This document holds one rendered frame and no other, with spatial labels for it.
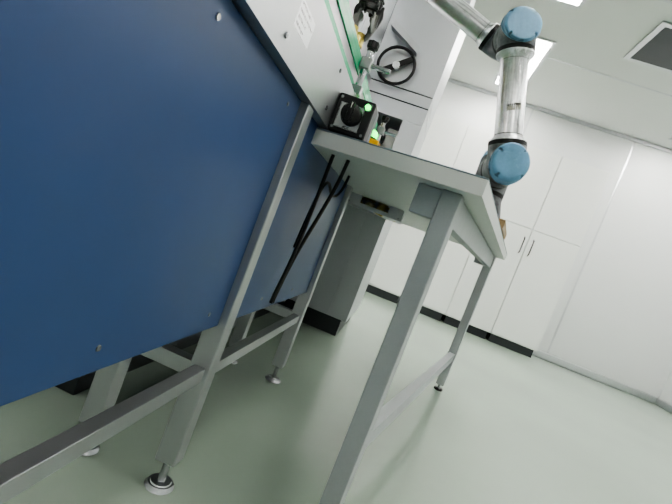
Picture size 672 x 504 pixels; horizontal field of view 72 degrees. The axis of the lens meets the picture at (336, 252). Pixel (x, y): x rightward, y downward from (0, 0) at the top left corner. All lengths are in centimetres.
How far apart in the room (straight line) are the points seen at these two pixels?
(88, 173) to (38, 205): 5
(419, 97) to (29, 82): 240
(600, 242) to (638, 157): 105
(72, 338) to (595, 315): 590
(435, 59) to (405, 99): 26
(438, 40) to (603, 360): 448
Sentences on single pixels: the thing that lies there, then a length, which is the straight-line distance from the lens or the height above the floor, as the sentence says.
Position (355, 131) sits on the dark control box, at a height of 77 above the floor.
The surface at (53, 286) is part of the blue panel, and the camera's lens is 46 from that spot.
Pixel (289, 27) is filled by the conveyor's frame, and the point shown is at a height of 79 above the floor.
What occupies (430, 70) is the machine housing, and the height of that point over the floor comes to 153.
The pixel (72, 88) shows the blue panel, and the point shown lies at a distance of 41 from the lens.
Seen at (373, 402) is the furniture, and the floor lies 28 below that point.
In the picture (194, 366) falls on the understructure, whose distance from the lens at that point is 89.
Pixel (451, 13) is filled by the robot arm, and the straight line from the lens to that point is 182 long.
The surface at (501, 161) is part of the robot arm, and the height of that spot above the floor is 93.
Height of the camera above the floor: 57
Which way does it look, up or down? 3 degrees down
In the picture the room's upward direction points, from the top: 21 degrees clockwise
